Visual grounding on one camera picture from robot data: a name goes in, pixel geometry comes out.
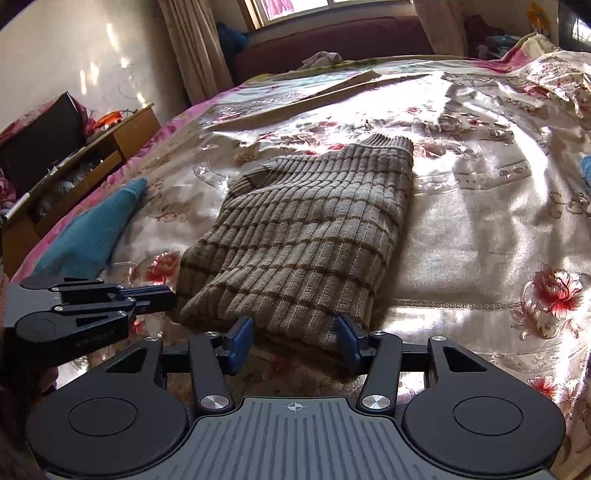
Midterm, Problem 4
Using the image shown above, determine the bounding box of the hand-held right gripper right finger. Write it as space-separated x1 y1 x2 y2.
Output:
333 315 490 412

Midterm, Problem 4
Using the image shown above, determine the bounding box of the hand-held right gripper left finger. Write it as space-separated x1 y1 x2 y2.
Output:
105 316 254 413

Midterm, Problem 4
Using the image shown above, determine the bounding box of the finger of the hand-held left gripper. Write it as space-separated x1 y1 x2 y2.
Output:
50 281 178 302
52 296 178 324

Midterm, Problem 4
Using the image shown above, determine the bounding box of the brown striped ribbed sweater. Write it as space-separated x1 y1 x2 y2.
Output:
178 133 415 365

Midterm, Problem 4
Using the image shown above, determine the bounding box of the teal fleece cloth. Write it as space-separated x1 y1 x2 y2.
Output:
30 178 149 280

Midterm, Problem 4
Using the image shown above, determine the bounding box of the wooden cabinet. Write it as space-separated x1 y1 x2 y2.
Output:
0 102 161 278

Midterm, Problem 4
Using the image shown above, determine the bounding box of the orange item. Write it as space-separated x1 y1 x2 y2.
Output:
91 110 124 131

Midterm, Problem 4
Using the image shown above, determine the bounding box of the floral satin bedspread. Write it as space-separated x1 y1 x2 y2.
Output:
9 34 591 480

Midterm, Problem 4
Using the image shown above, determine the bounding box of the black television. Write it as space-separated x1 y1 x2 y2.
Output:
0 91 88 197

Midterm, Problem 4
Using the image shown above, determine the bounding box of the beige curtain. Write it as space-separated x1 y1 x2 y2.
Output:
158 0 234 110
412 0 468 58

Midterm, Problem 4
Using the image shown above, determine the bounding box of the blue bundle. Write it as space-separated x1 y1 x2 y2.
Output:
216 22 252 52

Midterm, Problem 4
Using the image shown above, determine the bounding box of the white crumpled cloth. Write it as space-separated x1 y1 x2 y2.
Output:
297 51 343 71

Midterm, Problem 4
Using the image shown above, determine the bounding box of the maroon sofa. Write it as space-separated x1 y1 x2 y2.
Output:
231 16 435 86

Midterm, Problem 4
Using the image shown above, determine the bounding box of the window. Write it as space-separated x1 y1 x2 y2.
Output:
238 0 416 32

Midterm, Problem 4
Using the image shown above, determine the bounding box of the teal clutter pile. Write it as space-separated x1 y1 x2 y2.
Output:
478 33 511 54

